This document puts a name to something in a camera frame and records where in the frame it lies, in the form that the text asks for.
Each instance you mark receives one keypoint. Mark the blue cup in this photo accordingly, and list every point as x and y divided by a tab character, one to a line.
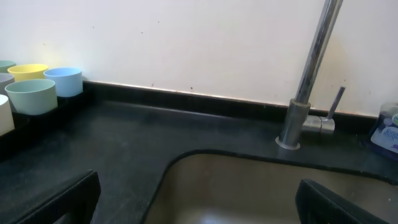
65	82

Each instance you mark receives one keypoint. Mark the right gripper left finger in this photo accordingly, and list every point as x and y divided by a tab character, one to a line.
71	196

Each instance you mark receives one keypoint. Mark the steel sink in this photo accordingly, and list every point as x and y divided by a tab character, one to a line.
248	189

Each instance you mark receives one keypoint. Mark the blue soap bottle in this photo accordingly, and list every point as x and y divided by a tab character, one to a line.
385	133

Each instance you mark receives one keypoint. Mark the green cup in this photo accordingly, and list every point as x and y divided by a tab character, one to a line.
32	98
5	65

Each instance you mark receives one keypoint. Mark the black tray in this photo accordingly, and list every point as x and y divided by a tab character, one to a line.
46	127

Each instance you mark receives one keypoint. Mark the steel tap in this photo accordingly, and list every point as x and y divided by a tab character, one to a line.
293	124

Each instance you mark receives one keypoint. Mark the yellow cup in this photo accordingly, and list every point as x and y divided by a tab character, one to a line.
26	72

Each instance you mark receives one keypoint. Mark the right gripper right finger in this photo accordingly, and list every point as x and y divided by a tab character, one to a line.
323	207

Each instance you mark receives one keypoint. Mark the grey cup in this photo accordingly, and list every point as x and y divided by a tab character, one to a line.
4	82

